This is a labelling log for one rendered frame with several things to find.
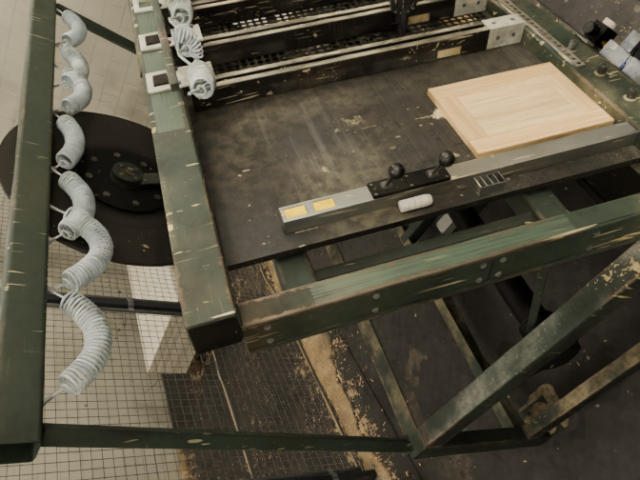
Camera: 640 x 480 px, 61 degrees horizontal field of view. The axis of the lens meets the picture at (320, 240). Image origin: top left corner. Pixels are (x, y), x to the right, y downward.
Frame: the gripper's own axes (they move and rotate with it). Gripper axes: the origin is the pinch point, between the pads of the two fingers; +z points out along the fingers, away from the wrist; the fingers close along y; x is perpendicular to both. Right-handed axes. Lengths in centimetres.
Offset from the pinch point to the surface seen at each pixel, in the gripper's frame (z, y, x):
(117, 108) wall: 289, 161, -447
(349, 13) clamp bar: 1.5, 12.8, -14.8
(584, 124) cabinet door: 7, -29, 58
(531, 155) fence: 5, -7, 67
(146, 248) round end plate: 45, 97, 26
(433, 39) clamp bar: 1.2, -5.8, 11.6
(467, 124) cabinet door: 6.5, 0.2, 47.2
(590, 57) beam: 4, -46, 34
